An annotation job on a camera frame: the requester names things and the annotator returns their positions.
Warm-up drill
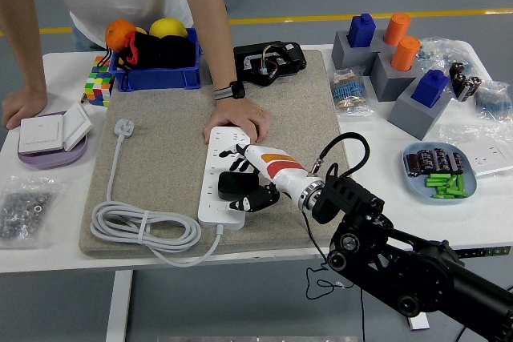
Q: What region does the black grey wristband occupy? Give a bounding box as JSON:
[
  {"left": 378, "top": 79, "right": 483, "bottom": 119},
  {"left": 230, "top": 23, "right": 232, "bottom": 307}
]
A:
[{"left": 212, "top": 80, "right": 246, "bottom": 102}]

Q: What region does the yellow fruit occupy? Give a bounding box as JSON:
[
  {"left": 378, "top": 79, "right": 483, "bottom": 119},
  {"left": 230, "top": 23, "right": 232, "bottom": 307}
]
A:
[{"left": 148, "top": 17, "right": 189, "bottom": 39}]

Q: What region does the plastic bag of resistors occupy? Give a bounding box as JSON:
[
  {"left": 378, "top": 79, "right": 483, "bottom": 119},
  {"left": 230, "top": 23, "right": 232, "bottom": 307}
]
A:
[{"left": 329, "top": 66, "right": 376, "bottom": 118}]

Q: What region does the orange fruit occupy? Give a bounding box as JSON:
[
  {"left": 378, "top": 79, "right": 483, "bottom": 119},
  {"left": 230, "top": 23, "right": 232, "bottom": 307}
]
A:
[{"left": 104, "top": 18, "right": 138, "bottom": 53}]

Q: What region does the white power strip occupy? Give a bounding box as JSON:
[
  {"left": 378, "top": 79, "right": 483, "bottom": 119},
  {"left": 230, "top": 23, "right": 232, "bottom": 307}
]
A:
[{"left": 197, "top": 125, "right": 252, "bottom": 231}]

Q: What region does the grey block holder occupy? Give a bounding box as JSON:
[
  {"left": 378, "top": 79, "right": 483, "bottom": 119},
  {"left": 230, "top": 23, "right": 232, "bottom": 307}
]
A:
[
  {"left": 387, "top": 75, "right": 454, "bottom": 141},
  {"left": 369, "top": 43, "right": 424, "bottom": 102},
  {"left": 331, "top": 30, "right": 382, "bottom": 70}
]

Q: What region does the blue plastic bin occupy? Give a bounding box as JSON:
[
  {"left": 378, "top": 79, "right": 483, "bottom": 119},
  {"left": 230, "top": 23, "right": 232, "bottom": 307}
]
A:
[{"left": 108, "top": 27, "right": 203, "bottom": 91}]

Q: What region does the purple oval tray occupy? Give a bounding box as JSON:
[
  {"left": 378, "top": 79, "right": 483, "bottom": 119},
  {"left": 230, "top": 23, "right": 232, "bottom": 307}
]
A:
[{"left": 17, "top": 111, "right": 88, "bottom": 171}]

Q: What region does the large colourful puzzle cube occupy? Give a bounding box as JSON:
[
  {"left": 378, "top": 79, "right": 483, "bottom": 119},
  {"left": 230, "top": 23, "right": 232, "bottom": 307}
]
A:
[{"left": 83, "top": 70, "right": 115, "bottom": 107}]

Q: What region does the black drawstring bag red trim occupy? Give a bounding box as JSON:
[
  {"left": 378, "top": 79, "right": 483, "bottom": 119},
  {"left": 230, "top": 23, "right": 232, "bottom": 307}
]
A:
[{"left": 95, "top": 30, "right": 197, "bottom": 93}]

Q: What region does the thin black plug cord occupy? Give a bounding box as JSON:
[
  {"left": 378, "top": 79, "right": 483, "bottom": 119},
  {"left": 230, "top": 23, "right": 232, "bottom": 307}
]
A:
[{"left": 300, "top": 210, "right": 366, "bottom": 342}]

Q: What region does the light blue plate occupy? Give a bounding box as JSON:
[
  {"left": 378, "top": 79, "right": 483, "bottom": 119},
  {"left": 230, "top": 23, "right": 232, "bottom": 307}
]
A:
[{"left": 402, "top": 140, "right": 479, "bottom": 205}]

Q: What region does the white power strip cable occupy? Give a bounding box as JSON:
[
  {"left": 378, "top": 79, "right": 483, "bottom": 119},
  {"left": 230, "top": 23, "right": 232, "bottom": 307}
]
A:
[{"left": 89, "top": 117, "right": 224, "bottom": 268}]

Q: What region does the black table control panel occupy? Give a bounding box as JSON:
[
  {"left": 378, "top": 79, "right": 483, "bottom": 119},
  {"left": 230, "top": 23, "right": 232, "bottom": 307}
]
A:
[{"left": 454, "top": 245, "right": 512, "bottom": 258}]

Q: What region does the orange cylinder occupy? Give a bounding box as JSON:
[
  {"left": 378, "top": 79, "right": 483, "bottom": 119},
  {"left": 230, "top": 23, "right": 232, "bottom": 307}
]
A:
[
  {"left": 390, "top": 35, "right": 422, "bottom": 73},
  {"left": 383, "top": 12, "right": 413, "bottom": 46}
]

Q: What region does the loose black capacitor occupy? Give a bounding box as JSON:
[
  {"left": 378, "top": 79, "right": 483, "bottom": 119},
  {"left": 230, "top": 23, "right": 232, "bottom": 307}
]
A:
[
  {"left": 458, "top": 74, "right": 483, "bottom": 103},
  {"left": 451, "top": 73, "right": 468, "bottom": 99},
  {"left": 448, "top": 60, "right": 468, "bottom": 81}
]

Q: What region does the white table leg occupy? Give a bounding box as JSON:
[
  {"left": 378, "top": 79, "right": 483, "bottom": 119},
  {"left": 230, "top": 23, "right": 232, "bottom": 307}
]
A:
[
  {"left": 407, "top": 313, "right": 430, "bottom": 331},
  {"left": 104, "top": 269, "right": 134, "bottom": 342}
]

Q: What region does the black open electronic device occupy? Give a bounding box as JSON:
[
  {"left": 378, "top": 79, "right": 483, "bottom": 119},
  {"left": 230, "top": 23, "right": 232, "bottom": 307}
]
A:
[{"left": 232, "top": 40, "right": 309, "bottom": 87}]

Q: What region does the plastic bag of metal nuts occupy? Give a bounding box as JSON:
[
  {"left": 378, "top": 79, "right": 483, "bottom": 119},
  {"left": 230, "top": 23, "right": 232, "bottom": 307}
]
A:
[{"left": 0, "top": 175, "right": 61, "bottom": 249}]

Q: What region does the white wall socket panel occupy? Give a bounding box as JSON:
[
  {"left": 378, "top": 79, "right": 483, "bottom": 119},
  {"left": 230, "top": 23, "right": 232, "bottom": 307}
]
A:
[{"left": 460, "top": 143, "right": 513, "bottom": 177}]

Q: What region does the robot right hand white shell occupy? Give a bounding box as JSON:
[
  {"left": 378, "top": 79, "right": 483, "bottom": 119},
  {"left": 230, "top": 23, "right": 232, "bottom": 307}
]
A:
[{"left": 218, "top": 143, "right": 318, "bottom": 214}]

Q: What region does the grey-brown mat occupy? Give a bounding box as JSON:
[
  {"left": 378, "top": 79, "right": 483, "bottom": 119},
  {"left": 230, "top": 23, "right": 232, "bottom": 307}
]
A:
[{"left": 79, "top": 49, "right": 365, "bottom": 259}]

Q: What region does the white square wall switch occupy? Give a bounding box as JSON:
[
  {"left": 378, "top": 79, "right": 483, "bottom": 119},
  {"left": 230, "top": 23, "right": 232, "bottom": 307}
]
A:
[{"left": 18, "top": 114, "right": 66, "bottom": 155}]

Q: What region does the person's left hand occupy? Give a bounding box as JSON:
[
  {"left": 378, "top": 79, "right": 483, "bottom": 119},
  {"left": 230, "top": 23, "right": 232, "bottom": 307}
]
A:
[{"left": 203, "top": 97, "right": 273, "bottom": 146}]

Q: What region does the black plug adapter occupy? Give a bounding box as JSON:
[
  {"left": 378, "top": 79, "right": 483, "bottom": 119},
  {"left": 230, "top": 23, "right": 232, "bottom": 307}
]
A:
[{"left": 217, "top": 171, "right": 261, "bottom": 202}]

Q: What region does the clear plastic bag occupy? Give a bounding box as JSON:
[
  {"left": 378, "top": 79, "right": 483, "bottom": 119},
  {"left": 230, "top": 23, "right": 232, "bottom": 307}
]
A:
[{"left": 438, "top": 121, "right": 513, "bottom": 179}]

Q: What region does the person's right hand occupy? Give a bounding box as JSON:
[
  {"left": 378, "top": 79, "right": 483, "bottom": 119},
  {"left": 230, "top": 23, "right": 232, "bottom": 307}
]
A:
[{"left": 2, "top": 86, "right": 48, "bottom": 131}]

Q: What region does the white tilted wall switch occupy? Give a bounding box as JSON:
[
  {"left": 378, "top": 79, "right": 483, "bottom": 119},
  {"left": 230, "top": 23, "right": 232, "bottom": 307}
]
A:
[{"left": 62, "top": 101, "right": 94, "bottom": 153}]

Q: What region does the small colourful puzzle cube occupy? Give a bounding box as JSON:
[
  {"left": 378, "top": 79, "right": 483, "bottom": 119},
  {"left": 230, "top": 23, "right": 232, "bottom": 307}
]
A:
[{"left": 91, "top": 54, "right": 112, "bottom": 74}]

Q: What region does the clear bag of blue parts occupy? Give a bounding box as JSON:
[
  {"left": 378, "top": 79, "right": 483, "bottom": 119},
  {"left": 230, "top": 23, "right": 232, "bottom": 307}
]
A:
[
  {"left": 416, "top": 36, "right": 478, "bottom": 74},
  {"left": 475, "top": 79, "right": 513, "bottom": 123}
]

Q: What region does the blue square block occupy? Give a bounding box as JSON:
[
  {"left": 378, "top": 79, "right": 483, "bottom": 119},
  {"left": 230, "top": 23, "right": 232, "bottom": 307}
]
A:
[
  {"left": 410, "top": 68, "right": 450, "bottom": 109},
  {"left": 346, "top": 12, "right": 377, "bottom": 48}
]

